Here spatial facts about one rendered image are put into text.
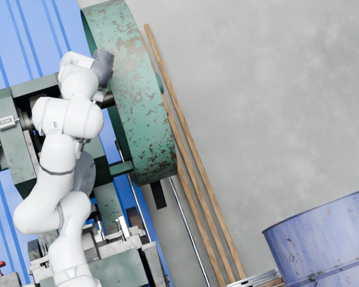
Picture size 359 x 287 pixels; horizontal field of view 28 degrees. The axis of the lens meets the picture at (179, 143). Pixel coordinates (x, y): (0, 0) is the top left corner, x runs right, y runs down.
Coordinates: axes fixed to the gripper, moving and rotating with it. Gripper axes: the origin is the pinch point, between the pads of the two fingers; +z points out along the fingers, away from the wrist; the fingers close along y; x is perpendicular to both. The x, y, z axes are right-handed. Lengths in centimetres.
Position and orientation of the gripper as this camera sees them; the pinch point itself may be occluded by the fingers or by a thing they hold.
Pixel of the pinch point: (76, 150)
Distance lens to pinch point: 270.6
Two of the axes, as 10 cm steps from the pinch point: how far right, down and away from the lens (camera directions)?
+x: -5.5, -0.1, -8.3
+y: -7.8, -3.5, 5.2
